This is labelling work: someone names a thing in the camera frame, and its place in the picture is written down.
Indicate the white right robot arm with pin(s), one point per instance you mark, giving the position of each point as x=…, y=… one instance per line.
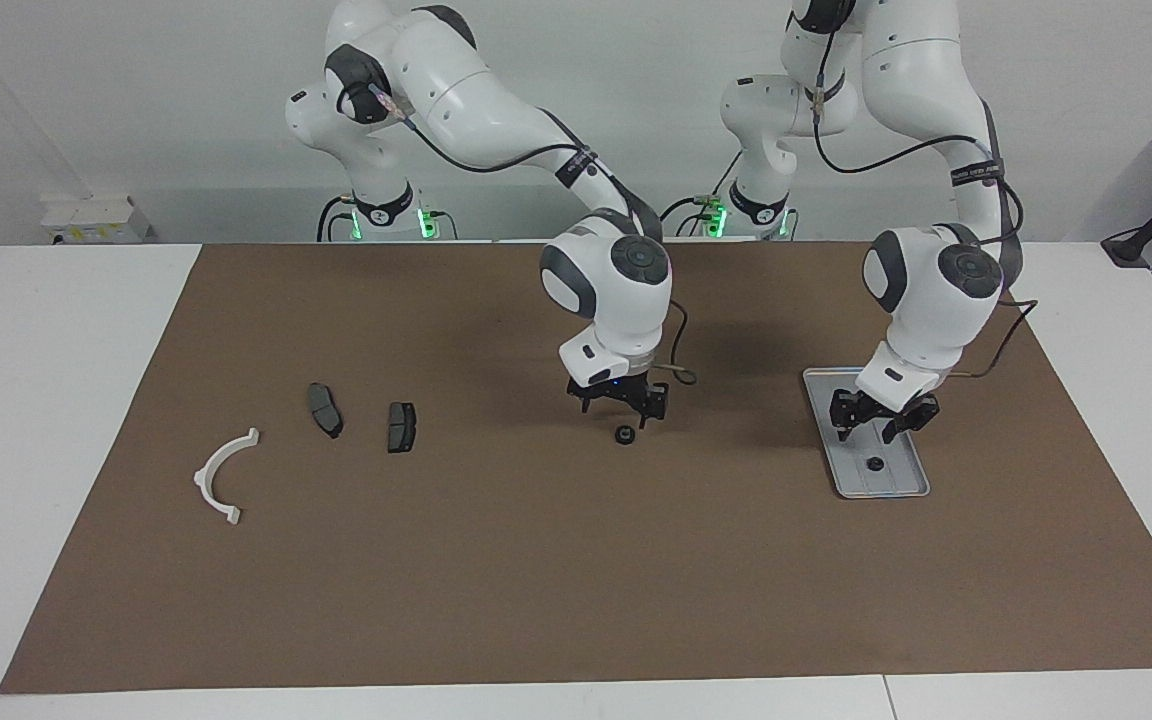
x=496, y=100

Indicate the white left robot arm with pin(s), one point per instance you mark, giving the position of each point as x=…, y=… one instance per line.
x=926, y=300

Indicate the brown table mat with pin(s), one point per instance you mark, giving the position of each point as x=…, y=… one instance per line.
x=576, y=560

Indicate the long dark brake pad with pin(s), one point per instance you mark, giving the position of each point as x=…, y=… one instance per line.
x=325, y=410

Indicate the white semicircular bracket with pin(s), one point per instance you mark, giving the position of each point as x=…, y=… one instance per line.
x=208, y=488

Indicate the short dark brake pad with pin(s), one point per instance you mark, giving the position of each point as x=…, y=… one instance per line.
x=401, y=428

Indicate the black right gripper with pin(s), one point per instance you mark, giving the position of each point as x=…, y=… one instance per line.
x=616, y=388

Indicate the silver metal tray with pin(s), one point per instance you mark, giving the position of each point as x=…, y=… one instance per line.
x=901, y=478

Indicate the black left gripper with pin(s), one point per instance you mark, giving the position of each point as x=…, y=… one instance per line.
x=886, y=408

